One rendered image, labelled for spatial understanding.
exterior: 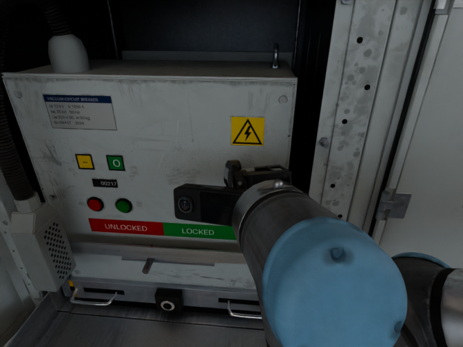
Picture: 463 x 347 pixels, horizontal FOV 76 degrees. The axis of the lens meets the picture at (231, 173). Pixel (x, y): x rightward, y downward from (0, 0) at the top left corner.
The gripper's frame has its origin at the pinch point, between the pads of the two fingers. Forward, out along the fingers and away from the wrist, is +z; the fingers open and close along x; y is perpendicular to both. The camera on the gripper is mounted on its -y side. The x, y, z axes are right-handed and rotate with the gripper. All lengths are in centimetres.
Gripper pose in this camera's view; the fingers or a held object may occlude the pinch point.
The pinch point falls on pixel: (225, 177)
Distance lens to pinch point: 53.0
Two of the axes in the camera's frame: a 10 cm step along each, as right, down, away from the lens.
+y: 9.9, -0.8, 1.5
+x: -0.4, -9.7, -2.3
